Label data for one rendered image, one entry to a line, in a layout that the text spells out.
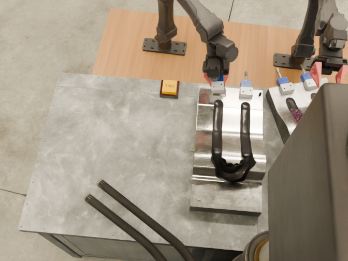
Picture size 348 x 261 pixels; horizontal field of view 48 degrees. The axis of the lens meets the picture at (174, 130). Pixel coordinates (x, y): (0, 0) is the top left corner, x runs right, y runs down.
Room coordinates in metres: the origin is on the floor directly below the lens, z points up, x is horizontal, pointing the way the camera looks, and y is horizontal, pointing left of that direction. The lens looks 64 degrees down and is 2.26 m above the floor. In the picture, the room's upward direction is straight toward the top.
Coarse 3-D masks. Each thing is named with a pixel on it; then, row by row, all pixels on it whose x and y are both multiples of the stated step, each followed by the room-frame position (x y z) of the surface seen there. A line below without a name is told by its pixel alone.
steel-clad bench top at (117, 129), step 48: (96, 96) 0.88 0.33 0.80; (144, 96) 0.88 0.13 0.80; (192, 96) 0.88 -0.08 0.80; (48, 144) 0.66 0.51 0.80; (96, 144) 0.66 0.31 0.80; (144, 144) 0.66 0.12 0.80; (192, 144) 0.66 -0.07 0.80; (48, 192) 0.46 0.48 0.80; (96, 192) 0.46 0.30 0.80; (144, 192) 0.46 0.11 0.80; (192, 240) 0.27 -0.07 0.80; (240, 240) 0.27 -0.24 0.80
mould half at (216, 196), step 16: (208, 96) 0.83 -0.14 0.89; (256, 96) 0.83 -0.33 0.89; (208, 112) 0.76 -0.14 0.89; (224, 112) 0.76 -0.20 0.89; (256, 112) 0.76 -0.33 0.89; (208, 128) 0.69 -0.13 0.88; (224, 128) 0.69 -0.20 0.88; (256, 128) 0.69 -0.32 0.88; (208, 144) 0.60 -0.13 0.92; (224, 144) 0.61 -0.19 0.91; (240, 144) 0.61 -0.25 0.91; (256, 144) 0.61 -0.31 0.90; (208, 160) 0.53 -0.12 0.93; (256, 160) 0.53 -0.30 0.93; (192, 176) 0.50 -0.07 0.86; (208, 176) 0.50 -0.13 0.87; (256, 176) 0.49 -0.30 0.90; (192, 192) 0.44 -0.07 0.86; (208, 192) 0.44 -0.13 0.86; (224, 192) 0.44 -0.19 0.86; (240, 192) 0.44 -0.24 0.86; (256, 192) 0.44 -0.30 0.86; (192, 208) 0.38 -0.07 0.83; (208, 208) 0.38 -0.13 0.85; (224, 208) 0.38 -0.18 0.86; (240, 208) 0.38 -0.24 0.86; (256, 208) 0.38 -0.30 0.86
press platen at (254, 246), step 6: (258, 234) 0.15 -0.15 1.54; (264, 234) 0.15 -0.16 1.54; (252, 240) 0.14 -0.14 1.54; (258, 240) 0.13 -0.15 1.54; (264, 240) 0.13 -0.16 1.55; (246, 246) 0.13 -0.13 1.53; (252, 246) 0.12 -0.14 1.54; (258, 246) 0.12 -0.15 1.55; (246, 252) 0.12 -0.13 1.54; (252, 252) 0.11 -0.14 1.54; (258, 252) 0.11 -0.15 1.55; (246, 258) 0.10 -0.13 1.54; (252, 258) 0.10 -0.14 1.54; (258, 258) 0.10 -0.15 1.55
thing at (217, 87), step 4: (220, 76) 0.89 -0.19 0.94; (220, 80) 0.87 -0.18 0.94; (212, 84) 0.85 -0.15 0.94; (216, 84) 0.85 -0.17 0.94; (220, 84) 0.85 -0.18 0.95; (212, 88) 0.84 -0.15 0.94; (216, 88) 0.84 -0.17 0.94; (220, 88) 0.83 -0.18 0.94; (224, 88) 0.84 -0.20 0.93; (212, 92) 0.84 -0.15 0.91; (216, 92) 0.84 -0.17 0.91; (220, 92) 0.83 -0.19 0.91; (224, 92) 0.83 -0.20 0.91
